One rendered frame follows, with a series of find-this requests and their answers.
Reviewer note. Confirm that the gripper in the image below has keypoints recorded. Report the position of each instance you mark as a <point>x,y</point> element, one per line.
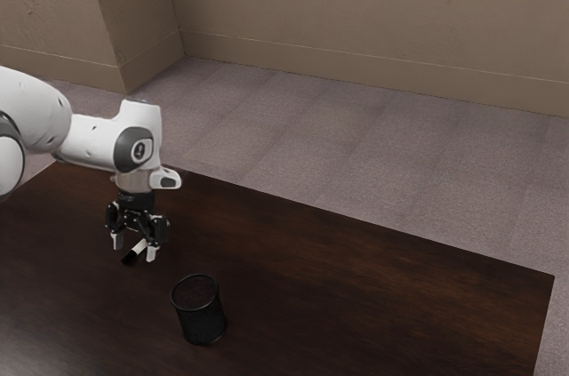
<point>134,208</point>

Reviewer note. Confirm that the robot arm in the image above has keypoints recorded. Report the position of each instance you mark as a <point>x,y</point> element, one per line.
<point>89,136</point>

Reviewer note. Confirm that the black and white marker pen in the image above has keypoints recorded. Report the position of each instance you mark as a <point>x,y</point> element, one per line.
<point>134,253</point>

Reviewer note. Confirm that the black mesh pen holder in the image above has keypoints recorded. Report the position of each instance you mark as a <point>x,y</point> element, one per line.
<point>198,309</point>

